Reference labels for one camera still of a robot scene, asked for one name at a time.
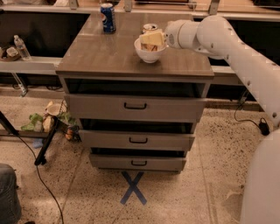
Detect clear plastic water bottle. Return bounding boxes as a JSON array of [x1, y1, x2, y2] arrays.
[[14, 35, 32, 60]]

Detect grey drawer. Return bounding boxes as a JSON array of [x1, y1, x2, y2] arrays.
[[79, 130, 194, 151], [65, 94, 206, 123], [89, 154, 186, 172]]

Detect black floor cable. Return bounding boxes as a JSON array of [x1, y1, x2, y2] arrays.
[[16, 134, 65, 224]]

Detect grey fabric seat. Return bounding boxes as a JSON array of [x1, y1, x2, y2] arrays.
[[0, 164, 21, 224]]

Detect blue pepsi can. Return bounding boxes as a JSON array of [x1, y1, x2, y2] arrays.
[[101, 3, 116, 33]]

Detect grey drawer cabinet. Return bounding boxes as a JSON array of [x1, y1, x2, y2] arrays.
[[57, 12, 214, 159]]

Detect black tripod leg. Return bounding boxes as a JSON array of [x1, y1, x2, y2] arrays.
[[34, 117, 59, 166]]

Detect orange soda can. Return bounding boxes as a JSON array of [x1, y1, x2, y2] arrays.
[[141, 24, 158, 52]]

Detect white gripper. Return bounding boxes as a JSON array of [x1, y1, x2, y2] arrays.
[[139, 19, 200, 49]]

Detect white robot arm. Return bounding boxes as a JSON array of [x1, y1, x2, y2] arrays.
[[140, 15, 280, 224]]

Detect white bowl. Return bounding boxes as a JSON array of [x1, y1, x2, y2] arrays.
[[134, 38, 166, 63]]

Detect blue tape cross mark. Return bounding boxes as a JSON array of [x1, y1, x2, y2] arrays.
[[120, 171, 147, 206]]

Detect black power adapter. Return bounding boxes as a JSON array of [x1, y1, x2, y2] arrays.
[[259, 118, 270, 136]]

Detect brown tray with items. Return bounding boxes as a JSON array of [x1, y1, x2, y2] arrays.
[[0, 46, 20, 62]]

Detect bottom grey drawer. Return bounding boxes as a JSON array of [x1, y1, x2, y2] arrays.
[[89, 154, 186, 172]]

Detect top grey drawer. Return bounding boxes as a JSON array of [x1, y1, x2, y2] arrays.
[[65, 94, 206, 123]]

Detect middle grey drawer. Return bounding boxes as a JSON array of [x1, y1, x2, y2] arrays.
[[79, 130, 194, 151]]

